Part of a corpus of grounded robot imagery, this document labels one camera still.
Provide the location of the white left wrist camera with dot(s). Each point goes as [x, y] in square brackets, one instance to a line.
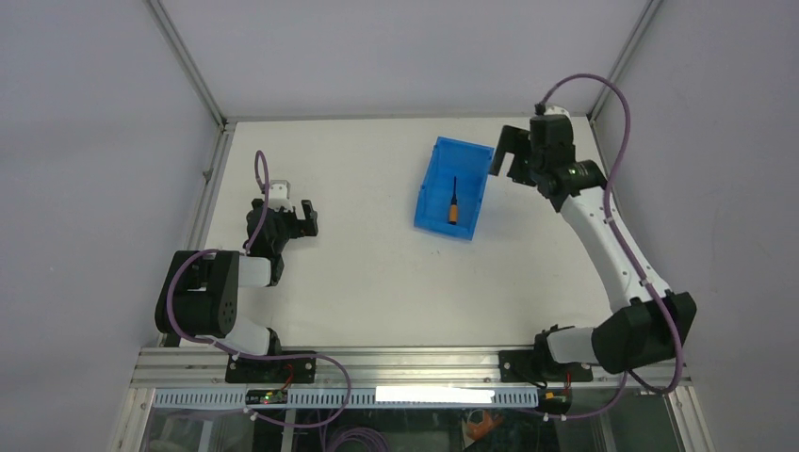
[279, 196]

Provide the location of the blue plastic bin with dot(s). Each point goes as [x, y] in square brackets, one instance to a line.
[470, 163]

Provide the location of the white slotted cable duct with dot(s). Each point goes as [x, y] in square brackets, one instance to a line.
[380, 397]

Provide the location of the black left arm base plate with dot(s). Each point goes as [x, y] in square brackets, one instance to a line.
[248, 371]

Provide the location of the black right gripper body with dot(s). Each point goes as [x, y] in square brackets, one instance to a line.
[535, 160]

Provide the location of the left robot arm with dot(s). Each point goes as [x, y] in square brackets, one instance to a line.
[199, 298]

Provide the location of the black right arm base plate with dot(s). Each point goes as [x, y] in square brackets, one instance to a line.
[527, 365]

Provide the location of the aluminium left frame post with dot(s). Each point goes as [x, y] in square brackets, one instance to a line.
[185, 60]

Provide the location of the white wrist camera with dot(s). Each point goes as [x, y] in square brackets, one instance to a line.
[543, 109]
[279, 196]

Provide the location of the aluminium frame post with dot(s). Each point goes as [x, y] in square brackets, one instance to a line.
[634, 39]
[185, 60]

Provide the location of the orange object under table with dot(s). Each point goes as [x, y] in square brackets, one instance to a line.
[479, 423]

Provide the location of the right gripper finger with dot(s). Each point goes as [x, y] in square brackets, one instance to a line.
[520, 171]
[512, 141]

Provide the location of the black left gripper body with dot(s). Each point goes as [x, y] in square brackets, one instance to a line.
[288, 228]

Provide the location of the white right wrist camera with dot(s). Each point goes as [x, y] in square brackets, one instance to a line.
[543, 109]

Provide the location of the aluminium right frame post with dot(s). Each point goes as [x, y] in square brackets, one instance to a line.
[634, 39]

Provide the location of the orange handled screwdriver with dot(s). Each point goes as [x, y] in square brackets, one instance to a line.
[453, 209]

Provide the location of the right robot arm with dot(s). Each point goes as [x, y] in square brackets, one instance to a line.
[649, 322]

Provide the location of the aluminium front frame rail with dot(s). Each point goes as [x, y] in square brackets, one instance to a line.
[360, 367]

